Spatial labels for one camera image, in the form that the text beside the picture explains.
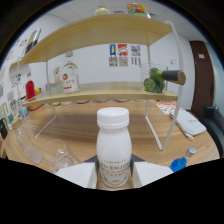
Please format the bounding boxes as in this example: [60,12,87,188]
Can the white milk bottle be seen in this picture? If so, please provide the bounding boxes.
[95,106,133,189]

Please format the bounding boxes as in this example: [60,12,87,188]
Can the blue and white cup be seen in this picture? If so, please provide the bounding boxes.
[20,106,29,118]

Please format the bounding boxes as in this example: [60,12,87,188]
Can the clear glass with ice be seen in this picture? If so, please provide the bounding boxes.
[42,138,81,174]

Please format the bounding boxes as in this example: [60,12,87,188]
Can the white pouch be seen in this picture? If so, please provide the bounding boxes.
[169,108,208,141]

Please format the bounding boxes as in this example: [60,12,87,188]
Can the patterned paper card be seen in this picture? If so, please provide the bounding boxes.
[155,101,178,116]

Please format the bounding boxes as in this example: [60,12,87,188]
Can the black chair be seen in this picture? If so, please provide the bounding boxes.
[199,105,224,158]

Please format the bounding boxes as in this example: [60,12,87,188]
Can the black kettle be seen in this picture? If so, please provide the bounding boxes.
[0,118,9,140]

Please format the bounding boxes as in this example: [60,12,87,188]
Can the glass jar of limes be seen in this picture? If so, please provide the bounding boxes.
[139,63,169,94]

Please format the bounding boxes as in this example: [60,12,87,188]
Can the clear bottle red label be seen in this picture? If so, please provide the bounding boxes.
[61,50,81,95]

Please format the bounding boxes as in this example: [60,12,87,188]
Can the red liquid bottle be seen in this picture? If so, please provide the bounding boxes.
[25,80,37,102]

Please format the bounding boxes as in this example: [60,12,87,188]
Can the black muddler wooden end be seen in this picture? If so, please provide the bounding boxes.
[162,69,187,85]

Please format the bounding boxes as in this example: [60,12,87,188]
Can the white flowers in vase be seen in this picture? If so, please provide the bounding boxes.
[53,63,63,83]

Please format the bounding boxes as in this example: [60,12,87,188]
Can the brown door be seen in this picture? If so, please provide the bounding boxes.
[188,40,214,119]

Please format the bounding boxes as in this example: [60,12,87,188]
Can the two-tier wooden shelf rack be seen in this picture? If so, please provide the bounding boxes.
[9,13,185,152]

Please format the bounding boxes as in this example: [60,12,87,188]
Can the clear bottle green cap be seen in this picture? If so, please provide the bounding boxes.
[93,4,111,17]

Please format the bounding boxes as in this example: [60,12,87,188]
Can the multicoloured wall poster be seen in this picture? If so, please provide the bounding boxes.
[130,44,142,66]

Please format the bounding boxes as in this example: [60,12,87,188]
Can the red wall poster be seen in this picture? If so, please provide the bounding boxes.
[117,43,129,67]

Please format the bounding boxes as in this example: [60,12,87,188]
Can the blue wall poster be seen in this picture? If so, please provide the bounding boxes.
[108,43,119,67]

